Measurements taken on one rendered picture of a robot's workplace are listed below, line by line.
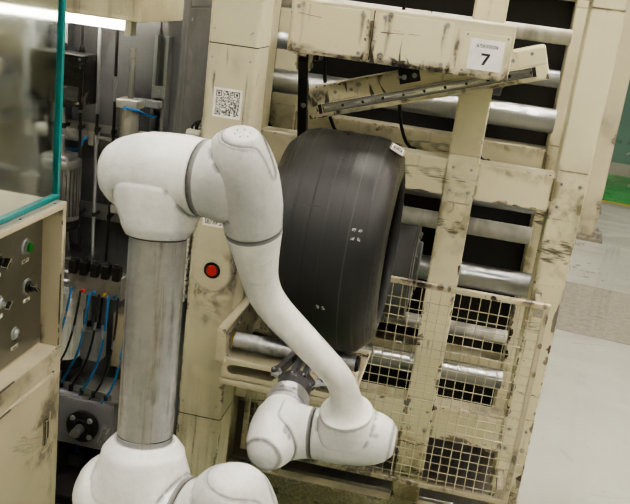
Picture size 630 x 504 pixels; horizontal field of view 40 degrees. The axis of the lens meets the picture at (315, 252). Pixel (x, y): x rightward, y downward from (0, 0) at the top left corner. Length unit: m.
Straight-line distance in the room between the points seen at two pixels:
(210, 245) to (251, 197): 0.93
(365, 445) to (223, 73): 1.02
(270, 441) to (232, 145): 0.60
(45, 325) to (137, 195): 0.83
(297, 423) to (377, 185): 0.65
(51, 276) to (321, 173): 0.70
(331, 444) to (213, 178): 0.59
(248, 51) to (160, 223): 0.84
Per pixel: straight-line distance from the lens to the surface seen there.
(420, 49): 2.38
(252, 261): 1.46
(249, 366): 2.28
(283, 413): 1.72
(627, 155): 11.43
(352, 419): 1.66
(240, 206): 1.39
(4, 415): 2.05
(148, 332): 1.51
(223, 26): 2.21
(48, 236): 2.14
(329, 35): 2.41
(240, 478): 1.54
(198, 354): 2.43
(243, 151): 1.37
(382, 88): 2.54
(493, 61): 2.38
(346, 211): 2.03
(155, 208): 1.45
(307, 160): 2.10
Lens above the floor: 1.83
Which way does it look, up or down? 17 degrees down
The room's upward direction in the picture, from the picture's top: 7 degrees clockwise
